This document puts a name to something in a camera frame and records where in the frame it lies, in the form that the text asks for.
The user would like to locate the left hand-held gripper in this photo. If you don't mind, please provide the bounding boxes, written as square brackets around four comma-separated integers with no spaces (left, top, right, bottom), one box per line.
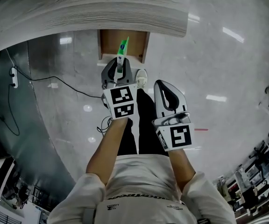
[101,57,138,120]

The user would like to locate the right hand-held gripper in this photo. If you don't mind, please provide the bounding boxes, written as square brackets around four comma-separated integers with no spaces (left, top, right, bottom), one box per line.
[151,79,195,152]

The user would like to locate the green and white packet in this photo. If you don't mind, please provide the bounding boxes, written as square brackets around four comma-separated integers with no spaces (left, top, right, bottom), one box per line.
[115,36,130,73]

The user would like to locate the wooden desk drawer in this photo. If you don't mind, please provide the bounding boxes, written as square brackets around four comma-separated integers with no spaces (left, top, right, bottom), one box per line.
[97,29,150,67]

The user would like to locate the person's right forearm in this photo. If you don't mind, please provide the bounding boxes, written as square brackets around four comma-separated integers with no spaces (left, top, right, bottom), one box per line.
[168,148,196,194]

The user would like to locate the person's left forearm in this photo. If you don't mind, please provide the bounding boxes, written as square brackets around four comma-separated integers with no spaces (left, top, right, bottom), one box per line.
[85,118,128,187]

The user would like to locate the person's white shoe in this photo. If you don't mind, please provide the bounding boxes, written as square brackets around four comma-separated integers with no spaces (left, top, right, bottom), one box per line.
[136,69,148,90]

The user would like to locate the person's black trousers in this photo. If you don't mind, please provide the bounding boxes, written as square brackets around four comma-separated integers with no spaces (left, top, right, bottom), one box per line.
[117,89,170,156]

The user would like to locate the grey wooden desk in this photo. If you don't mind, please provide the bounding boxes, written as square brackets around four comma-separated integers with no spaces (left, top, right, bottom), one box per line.
[0,0,191,56]

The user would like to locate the person's white printed shirt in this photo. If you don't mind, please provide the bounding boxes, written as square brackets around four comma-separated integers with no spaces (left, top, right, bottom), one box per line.
[48,154,237,224]

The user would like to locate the white power strip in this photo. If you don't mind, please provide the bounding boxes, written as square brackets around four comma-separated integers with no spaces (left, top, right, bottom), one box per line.
[10,66,19,89]

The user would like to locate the white storage rack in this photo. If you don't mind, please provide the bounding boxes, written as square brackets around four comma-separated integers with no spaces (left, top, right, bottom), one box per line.
[218,122,269,219]

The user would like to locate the black power cable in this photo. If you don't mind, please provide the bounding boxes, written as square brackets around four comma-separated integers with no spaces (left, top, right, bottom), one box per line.
[0,49,105,137]

